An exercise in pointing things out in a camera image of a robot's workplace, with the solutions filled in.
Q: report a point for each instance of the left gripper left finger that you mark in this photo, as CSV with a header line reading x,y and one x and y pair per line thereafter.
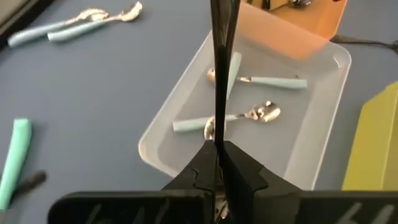
x,y
199,180

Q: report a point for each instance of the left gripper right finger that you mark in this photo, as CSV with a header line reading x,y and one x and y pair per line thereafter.
x,y
245,186

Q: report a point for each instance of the clear plastic bin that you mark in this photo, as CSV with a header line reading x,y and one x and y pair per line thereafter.
x,y
280,140

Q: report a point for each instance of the yellow-green plastic bin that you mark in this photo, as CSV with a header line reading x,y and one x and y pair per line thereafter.
x,y
373,140

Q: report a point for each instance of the blue-grey table mat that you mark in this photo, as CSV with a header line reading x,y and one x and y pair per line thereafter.
x,y
93,93

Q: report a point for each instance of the brown wooden tray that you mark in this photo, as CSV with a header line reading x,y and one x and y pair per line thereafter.
x,y
280,34

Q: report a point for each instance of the black aluminium table frame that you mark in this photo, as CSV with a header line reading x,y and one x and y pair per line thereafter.
x,y
18,21

